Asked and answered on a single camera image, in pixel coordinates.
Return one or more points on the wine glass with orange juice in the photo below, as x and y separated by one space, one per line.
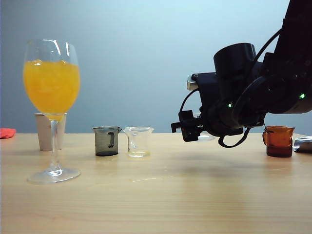
51 87

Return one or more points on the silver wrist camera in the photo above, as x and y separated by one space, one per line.
192 84

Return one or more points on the silver foil bag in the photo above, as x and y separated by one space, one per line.
304 145

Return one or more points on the clear measuring cup brown mark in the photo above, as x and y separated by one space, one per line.
207 138

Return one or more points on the white paper cup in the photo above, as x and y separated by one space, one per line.
44 136

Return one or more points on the red cloth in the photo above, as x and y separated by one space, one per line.
7 133

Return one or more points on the smoky grey measuring cup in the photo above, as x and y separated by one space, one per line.
102 143

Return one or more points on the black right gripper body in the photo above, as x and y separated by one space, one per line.
209 97

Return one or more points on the amber measuring cup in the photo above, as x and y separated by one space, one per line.
279 143

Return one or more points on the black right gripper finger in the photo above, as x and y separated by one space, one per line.
185 119
191 134

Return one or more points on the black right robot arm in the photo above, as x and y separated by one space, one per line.
275 80

